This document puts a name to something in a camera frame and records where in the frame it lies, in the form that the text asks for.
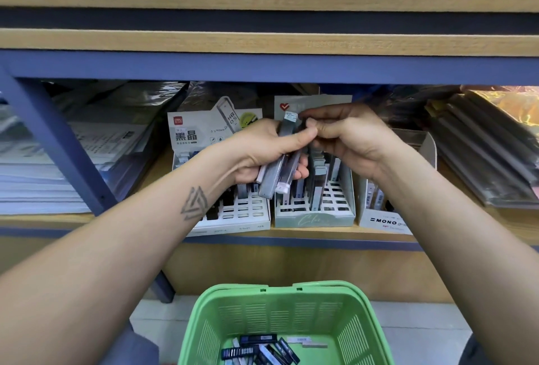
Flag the white display box red label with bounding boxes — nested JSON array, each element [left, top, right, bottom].
[[167, 96, 272, 237]]

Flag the clear plastic display box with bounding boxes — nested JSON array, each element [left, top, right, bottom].
[[356, 128, 438, 236]]

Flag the bundle of lead cases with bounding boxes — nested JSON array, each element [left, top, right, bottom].
[[257, 110, 303, 200]]

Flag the stack of wrapped paper packs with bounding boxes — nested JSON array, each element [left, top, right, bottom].
[[0, 82, 188, 216]]

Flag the person's left hand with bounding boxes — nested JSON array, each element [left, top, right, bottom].
[[221, 118, 319, 185]]

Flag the green plastic basket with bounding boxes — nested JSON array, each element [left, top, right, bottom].
[[177, 280, 395, 365]]

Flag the pile of lead cases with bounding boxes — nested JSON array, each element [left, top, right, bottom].
[[221, 334, 330, 365]]

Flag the person's right forearm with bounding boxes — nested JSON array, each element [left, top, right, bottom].
[[374, 150, 539, 365]]

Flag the dark plastic-wrapped packs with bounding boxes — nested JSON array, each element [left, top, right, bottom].
[[371, 86, 539, 210]]

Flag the pale green display box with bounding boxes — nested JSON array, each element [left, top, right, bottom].
[[271, 94, 357, 228]]

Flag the person's right hand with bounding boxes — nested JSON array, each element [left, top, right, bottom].
[[300, 103, 405, 181]]

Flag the person's left forearm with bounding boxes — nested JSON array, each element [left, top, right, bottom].
[[0, 154, 254, 365]]

